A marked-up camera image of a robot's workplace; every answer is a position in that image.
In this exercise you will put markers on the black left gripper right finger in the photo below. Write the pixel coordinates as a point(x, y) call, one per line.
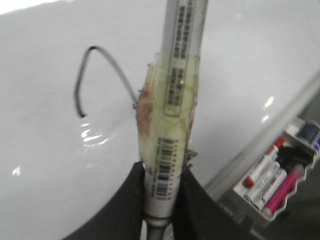
point(197, 217)

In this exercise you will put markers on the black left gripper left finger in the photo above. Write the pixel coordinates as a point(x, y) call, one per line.
point(121, 218)

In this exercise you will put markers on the white black-tipped whiteboard marker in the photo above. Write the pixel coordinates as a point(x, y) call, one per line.
point(166, 108)

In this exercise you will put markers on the white marker in tray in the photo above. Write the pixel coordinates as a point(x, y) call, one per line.
point(269, 189)
point(262, 182)

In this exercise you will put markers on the red capped marker in tray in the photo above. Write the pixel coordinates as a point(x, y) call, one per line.
point(259, 167)

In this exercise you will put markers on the black marker cap in tray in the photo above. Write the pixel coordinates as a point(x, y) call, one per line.
point(289, 157)

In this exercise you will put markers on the pink marker in tray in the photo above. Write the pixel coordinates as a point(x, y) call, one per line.
point(286, 187)

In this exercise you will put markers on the blue capped marker in tray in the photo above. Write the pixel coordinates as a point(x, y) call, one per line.
point(310, 134)

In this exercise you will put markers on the white whiteboard with aluminium frame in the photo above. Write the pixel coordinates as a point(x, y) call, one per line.
point(258, 66)

